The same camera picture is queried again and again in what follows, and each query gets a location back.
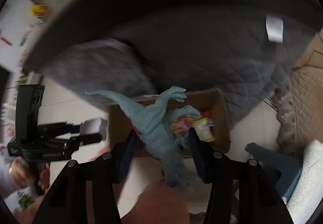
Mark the yellow snack wrapper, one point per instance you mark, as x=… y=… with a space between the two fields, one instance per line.
x=203 y=130

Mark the person's left hand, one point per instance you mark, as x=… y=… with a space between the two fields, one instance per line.
x=23 y=177

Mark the grey quilted blanket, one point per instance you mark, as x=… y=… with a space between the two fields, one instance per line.
x=227 y=49

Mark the grey-blue dinosaur toy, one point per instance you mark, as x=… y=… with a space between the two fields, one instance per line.
x=153 y=122

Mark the brown cardboard box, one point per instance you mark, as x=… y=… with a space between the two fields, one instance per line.
x=119 y=126

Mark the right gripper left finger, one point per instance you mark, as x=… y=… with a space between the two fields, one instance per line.
x=83 y=192

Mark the blue plastic stool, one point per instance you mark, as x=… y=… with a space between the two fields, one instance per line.
x=289 y=167

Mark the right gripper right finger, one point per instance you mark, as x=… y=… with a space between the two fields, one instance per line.
x=259 y=200

